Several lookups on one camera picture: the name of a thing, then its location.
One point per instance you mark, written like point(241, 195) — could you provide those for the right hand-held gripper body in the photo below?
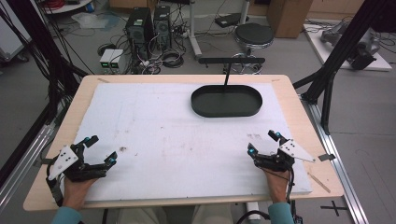
point(281, 157)

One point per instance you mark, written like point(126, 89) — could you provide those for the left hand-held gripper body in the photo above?
point(77, 169)

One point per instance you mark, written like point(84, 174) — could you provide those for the person's left hand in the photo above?
point(76, 191)

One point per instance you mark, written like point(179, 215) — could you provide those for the person's right hand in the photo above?
point(277, 185)

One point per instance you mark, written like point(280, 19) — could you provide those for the small black clip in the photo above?
point(327, 157)

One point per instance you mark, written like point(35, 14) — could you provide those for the thin wooden stick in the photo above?
point(319, 182)

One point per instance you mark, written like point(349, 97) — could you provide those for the black oval tray with stand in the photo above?
point(225, 102)

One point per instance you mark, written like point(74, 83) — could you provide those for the white foam mat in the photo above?
point(186, 149)

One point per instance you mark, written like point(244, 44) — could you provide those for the white power supply unit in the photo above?
point(106, 59)
point(116, 59)

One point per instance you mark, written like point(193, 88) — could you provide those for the black round stool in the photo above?
point(253, 34)

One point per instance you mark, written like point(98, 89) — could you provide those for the white platform with equipment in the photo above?
point(351, 46)

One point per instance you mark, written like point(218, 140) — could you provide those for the brown cardboard box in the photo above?
point(288, 17)

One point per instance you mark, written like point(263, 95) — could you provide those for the clear plastic sheet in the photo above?
point(93, 20)

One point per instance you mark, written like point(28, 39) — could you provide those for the flat black device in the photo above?
point(230, 20)

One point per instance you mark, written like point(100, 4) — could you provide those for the black computer tower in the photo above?
point(162, 25)
point(139, 26)

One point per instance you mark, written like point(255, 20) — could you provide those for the white desk leg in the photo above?
point(194, 31)

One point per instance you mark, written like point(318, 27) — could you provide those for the round white table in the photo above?
point(67, 5)

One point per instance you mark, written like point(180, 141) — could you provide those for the aluminium rail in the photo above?
point(21, 168)
point(336, 161)

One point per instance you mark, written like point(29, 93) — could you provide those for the black metal frame strut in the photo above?
point(43, 53)
point(339, 53)

